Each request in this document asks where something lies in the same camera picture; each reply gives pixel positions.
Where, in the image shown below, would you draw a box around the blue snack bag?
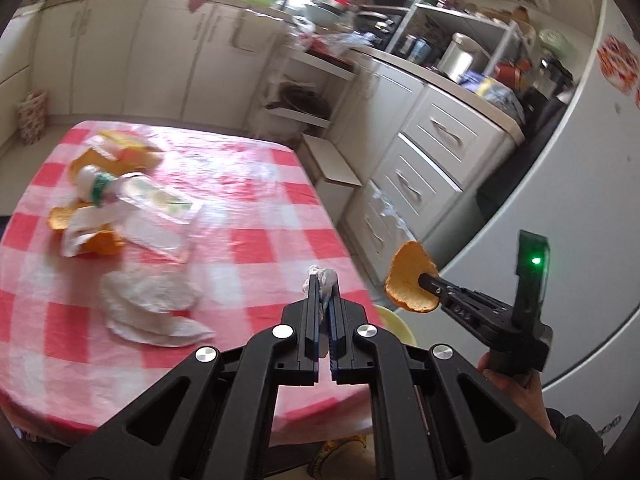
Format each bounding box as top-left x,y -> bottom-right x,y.
460,72 -> 521,111

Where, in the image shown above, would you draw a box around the dark pan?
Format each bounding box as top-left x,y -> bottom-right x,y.
272,85 -> 331,116

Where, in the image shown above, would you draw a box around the white corner shelf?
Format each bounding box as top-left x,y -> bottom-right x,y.
265,45 -> 358,136

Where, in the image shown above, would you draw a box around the white bottle green label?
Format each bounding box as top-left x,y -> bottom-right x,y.
75,165 -> 121,208

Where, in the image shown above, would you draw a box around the red fridge magnet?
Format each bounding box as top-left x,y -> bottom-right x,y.
597,35 -> 638,93

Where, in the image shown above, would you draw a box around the floral bag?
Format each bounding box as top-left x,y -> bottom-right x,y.
17,91 -> 49,146

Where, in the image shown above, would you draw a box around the person's right forearm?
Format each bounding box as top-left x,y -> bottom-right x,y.
545,407 -> 621,480

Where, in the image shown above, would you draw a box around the black kitchen appliance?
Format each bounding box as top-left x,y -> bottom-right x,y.
522,57 -> 576,111

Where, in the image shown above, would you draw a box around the white drawer cabinet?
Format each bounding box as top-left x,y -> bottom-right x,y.
342,50 -> 526,281

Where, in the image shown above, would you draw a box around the pale green bowl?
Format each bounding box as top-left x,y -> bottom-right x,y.
537,27 -> 568,53

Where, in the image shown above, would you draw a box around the clear plastic package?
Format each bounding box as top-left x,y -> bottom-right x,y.
117,172 -> 201,223

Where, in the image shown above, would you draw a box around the yellow bowl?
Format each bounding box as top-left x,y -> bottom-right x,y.
372,304 -> 418,348

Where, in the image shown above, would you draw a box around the clear plastic tray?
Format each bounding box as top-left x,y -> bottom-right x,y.
122,212 -> 193,263

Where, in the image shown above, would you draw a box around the stack of bowls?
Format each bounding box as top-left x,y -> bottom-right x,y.
304,0 -> 358,28

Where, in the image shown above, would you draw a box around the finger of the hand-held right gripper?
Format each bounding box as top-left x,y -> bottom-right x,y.
417,272 -> 512,332

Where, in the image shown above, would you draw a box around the wide orange peel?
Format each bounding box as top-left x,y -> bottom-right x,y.
97,131 -> 165,173

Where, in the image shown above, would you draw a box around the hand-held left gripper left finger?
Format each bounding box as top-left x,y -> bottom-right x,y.
55,274 -> 326,480

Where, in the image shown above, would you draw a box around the large orange peel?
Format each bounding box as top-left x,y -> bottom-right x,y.
384,241 -> 441,314

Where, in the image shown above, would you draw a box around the white counter rack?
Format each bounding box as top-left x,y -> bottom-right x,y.
385,2 -> 538,86

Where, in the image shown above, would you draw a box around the red pot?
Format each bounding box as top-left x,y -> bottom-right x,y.
495,60 -> 531,86

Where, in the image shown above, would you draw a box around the silver rice cooker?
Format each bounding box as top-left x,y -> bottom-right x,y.
440,32 -> 493,83

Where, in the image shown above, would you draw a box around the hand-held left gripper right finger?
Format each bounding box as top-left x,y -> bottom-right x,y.
327,280 -> 583,480

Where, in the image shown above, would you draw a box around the floral cushion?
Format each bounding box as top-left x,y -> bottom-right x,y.
307,435 -> 376,480

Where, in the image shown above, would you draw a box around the white kitchen cabinets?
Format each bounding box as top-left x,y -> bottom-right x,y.
0,0 -> 301,136

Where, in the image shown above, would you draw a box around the red checkered tablecloth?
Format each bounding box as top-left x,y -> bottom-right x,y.
0,120 -> 381,433

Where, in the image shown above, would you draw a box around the crumpled white paper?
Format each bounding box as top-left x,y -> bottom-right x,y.
60,200 -> 131,258

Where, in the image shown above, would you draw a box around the person's right hand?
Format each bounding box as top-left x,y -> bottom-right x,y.
477,355 -> 558,438

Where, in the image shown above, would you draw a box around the crumpled clear plastic bags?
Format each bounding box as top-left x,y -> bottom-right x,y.
295,22 -> 381,56

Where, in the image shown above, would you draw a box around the white step stool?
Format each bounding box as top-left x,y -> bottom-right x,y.
301,134 -> 362,188

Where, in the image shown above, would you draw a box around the orange peel piece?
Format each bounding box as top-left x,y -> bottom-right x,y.
68,149 -> 101,183

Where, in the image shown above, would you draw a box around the clear plastic bag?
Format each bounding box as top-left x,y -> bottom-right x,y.
372,185 -> 416,241

